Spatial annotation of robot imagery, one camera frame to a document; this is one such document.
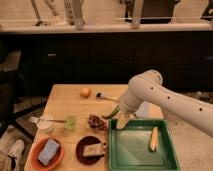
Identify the black-headed wooden brush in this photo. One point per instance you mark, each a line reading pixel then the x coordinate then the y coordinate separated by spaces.
pixel 103 96

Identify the green plastic tray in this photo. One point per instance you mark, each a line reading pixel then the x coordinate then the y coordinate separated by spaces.
pixel 128 148

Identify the grey folded cloth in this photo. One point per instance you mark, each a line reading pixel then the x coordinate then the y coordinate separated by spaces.
pixel 143 110

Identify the beige block on plate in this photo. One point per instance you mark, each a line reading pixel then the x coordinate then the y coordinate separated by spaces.
pixel 93 150

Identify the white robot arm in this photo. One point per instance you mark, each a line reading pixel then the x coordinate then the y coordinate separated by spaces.
pixel 148 87

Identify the dark brown plate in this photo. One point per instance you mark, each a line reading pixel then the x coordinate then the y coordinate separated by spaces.
pixel 88 140

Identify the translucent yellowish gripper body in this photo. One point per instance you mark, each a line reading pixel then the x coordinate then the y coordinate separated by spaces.
pixel 123 119

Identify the dark grape bunch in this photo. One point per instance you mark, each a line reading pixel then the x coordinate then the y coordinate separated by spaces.
pixel 96 122

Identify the black office chair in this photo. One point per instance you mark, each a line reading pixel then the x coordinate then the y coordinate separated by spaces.
pixel 8 73

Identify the small orange fruit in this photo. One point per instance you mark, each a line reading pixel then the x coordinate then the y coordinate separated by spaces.
pixel 85 92

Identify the silver fork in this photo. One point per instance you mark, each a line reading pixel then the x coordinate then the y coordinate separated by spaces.
pixel 37 120

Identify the orange bowl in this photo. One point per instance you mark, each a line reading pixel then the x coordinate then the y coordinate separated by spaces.
pixel 53 163

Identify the blue grey sponge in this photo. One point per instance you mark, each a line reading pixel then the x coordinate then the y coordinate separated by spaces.
pixel 48 152

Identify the green small cup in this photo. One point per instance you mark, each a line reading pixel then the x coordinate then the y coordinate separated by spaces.
pixel 70 123

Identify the white small bowl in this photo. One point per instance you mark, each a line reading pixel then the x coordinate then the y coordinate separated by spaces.
pixel 46 126

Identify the green chili pepper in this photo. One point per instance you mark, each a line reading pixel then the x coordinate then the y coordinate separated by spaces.
pixel 112 114

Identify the white sneaker shoe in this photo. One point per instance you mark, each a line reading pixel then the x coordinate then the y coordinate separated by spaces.
pixel 15 155

